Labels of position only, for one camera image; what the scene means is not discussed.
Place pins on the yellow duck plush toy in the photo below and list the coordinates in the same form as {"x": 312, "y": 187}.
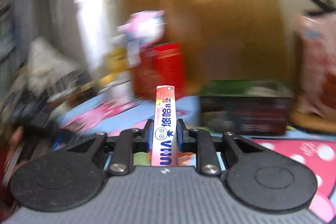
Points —
{"x": 116, "y": 66}

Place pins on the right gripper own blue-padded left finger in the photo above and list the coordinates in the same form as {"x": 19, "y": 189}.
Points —
{"x": 121, "y": 148}

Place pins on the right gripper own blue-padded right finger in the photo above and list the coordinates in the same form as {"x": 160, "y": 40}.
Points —
{"x": 199, "y": 142}

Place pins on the dark green-topped storage box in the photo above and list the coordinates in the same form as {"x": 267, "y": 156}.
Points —
{"x": 246, "y": 107}

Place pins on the UHA pink candy stick pack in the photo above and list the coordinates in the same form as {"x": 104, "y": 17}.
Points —
{"x": 164, "y": 147}

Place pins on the grey curtain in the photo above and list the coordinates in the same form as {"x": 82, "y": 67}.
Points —
{"x": 28, "y": 3}

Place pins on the pink fried dough snack bag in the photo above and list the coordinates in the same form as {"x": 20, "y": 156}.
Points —
{"x": 317, "y": 34}

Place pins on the person's left hand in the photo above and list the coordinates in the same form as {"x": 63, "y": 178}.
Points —
{"x": 11, "y": 164}

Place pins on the pink blue plush toy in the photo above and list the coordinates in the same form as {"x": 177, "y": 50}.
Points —
{"x": 142, "y": 29}

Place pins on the brown cardboard box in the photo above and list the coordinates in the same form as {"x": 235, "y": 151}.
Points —
{"x": 224, "y": 39}

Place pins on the grey dotted cloth pouch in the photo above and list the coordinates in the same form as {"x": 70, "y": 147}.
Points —
{"x": 46, "y": 65}

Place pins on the red snack box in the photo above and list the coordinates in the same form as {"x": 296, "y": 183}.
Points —
{"x": 161, "y": 64}

